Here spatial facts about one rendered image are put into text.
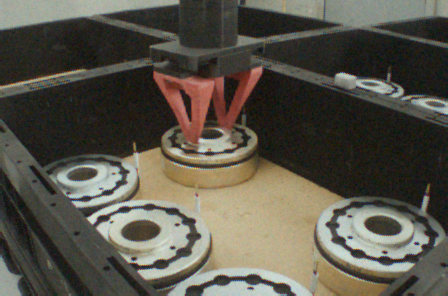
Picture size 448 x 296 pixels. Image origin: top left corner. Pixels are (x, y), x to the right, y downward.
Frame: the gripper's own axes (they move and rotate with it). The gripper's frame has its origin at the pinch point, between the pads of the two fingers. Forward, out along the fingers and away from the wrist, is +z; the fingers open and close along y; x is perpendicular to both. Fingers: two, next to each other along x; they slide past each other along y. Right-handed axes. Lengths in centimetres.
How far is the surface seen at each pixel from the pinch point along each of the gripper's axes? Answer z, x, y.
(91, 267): -5.3, 17.2, 24.4
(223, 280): 1.6, 16.4, 15.0
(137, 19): -4, -45, -24
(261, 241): 4.3, 13.0, 6.9
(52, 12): 28, -311, -133
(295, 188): 4.2, 9.8, -2.2
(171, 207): 1.1, 7.6, 11.8
